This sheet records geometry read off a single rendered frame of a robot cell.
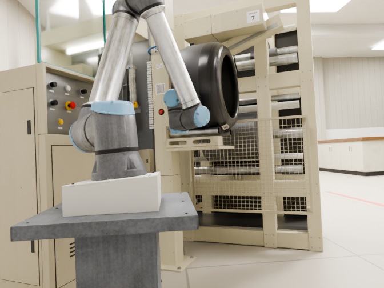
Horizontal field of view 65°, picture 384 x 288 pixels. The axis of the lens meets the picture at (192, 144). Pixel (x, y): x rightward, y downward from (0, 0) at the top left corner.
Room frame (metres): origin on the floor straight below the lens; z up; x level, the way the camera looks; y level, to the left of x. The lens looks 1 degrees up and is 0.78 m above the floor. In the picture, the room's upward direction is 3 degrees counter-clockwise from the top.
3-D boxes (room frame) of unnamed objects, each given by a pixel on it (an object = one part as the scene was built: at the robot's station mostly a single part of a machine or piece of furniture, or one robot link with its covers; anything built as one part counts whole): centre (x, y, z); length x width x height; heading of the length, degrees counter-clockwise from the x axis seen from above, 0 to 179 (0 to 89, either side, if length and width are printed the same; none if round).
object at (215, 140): (1.94, -0.01, 0.84); 0.36 x 0.09 x 0.06; 67
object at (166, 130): (2.13, 0.10, 0.90); 0.40 x 0.03 x 0.10; 157
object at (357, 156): (8.45, -4.92, 0.47); 2.43 x 1.97 x 0.94; 4
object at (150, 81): (2.15, 0.27, 1.19); 0.05 x 0.04 x 0.48; 157
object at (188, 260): (2.14, 0.18, 0.01); 0.27 x 0.27 x 0.02; 67
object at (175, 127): (1.48, 0.06, 0.93); 0.12 x 0.09 x 0.12; 41
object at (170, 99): (1.50, 0.07, 1.04); 0.12 x 0.09 x 0.10; 157
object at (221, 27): (2.29, -0.30, 1.71); 0.61 x 0.25 x 0.15; 67
